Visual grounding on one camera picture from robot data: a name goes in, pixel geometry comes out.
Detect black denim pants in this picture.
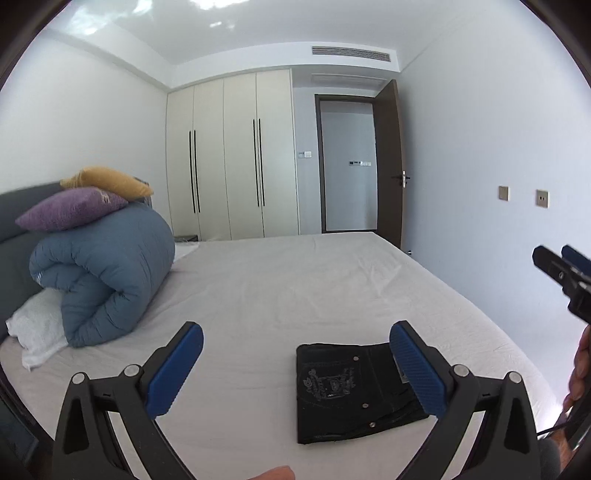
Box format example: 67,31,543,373
295,343,428,445

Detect person's right hand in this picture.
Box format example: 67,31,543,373
563,326,590,412

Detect person's left hand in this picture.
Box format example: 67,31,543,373
249,466,296,480

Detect white bed sheet mattress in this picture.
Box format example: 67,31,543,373
1,233,561,479

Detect blue rolled duvet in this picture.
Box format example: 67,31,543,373
29,203,175,348

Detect white folded towel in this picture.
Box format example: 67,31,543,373
6,289,68,371

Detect dark grey headboard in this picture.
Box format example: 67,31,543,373
0,183,61,341

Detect dark brown door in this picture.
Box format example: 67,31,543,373
373,80,410,250

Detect purple pillow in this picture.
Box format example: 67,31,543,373
15,187,128,232

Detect mustard yellow pillow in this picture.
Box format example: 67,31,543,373
60,166,153,201

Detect cream wardrobe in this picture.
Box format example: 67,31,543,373
165,69,300,241

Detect ceiling air vent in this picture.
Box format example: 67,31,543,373
311,45,392,63

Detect wall socket plate right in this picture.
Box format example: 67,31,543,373
535,190,550,209

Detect wall socket plate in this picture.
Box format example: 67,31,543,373
535,190,550,209
498,186,510,201

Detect wall socket plate left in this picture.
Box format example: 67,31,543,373
498,186,510,201

